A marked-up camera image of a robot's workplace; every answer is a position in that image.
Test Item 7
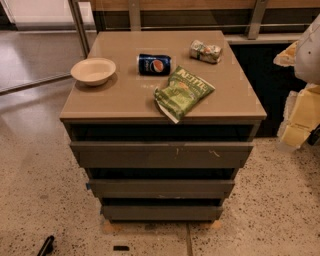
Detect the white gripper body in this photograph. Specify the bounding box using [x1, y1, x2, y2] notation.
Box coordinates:
[294, 14, 320, 85]

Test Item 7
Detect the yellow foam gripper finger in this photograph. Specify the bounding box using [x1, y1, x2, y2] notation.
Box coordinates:
[279, 84, 320, 149]
[273, 41, 298, 67]

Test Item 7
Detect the grey drawer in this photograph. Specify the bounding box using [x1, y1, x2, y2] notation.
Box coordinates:
[102, 206, 223, 221]
[89, 179, 235, 199]
[70, 141, 253, 169]

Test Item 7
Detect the grey drawer cabinet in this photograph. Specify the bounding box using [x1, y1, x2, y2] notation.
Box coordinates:
[60, 31, 266, 212]

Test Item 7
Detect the grey bottom drawer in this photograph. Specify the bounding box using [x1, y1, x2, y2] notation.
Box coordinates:
[102, 206, 223, 221]

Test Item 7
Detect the grey top drawer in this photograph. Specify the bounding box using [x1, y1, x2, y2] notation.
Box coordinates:
[70, 141, 253, 169]

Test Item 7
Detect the dark object at right edge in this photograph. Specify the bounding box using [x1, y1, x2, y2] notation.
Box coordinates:
[308, 126, 320, 146]

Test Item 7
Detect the white wrapped snack packet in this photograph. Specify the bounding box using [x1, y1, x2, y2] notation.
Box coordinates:
[189, 40, 222, 64]

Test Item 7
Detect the green chip bag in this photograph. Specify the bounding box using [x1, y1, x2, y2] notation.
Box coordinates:
[154, 66, 215, 124]

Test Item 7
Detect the blue pepsi can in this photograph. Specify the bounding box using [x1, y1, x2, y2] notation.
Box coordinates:
[137, 54, 171, 76]

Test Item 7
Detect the cream white bowl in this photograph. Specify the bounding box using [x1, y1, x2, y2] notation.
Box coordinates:
[70, 58, 116, 86]

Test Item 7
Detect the black object on floor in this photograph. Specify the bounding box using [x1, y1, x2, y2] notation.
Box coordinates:
[37, 235, 55, 256]

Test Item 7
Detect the grey metal railing frame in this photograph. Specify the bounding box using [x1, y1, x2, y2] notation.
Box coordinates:
[67, 0, 320, 54]

